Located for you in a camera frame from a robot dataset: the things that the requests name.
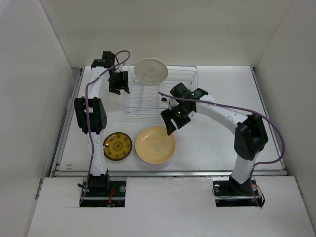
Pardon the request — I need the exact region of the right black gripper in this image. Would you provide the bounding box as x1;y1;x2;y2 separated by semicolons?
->
161;104;192;135

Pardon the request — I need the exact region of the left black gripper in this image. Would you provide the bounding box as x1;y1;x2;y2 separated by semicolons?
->
107;70;129;95

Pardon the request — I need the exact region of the yellow plastic plate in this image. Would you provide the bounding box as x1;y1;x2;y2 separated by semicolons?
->
135;126;176;165

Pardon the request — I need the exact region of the cream white plastic plate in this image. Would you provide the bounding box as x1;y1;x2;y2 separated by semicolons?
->
134;58;168;85

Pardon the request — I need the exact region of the brown yellow patterned plate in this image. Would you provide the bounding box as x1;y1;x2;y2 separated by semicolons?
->
103;132;133;161

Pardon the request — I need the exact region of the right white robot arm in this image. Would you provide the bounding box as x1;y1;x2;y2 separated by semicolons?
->
161;83;268;195

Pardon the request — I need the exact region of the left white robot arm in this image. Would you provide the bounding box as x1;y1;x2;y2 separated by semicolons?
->
74;56;130;197

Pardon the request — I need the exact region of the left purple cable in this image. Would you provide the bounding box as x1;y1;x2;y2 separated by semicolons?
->
80;50;131;204

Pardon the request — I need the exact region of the purple cable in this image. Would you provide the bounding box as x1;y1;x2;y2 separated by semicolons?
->
80;50;131;204
158;91;287;207

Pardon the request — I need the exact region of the white wire dish rack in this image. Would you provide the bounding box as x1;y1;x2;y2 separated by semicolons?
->
122;64;198;123

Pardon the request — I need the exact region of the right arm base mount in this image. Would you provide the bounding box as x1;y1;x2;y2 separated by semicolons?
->
212;180;266;208

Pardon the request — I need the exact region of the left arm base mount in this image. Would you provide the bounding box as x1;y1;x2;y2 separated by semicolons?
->
79;181;126;207

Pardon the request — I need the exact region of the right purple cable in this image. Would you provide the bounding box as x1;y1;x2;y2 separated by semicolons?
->
158;91;287;207

